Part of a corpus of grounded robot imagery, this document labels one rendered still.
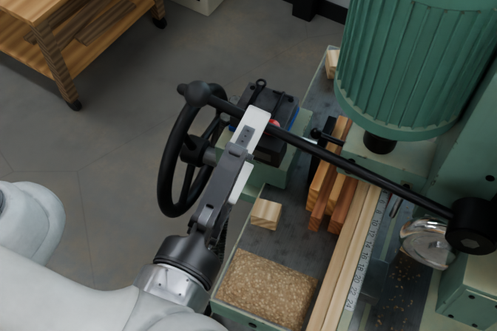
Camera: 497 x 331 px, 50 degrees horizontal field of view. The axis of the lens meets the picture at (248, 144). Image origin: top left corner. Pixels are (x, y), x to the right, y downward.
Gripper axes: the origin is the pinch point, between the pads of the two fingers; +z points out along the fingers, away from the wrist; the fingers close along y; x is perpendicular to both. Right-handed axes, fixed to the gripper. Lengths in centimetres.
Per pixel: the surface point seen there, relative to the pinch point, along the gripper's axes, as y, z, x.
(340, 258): -15.6, -2.5, -19.3
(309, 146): 6.1, -0.2, -7.4
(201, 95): 7.5, -0.8, 7.2
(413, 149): -5.6, 14.8, -22.6
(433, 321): -26.5, -1.1, -39.5
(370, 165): -8.2, 10.5, -17.7
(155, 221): -119, 26, 28
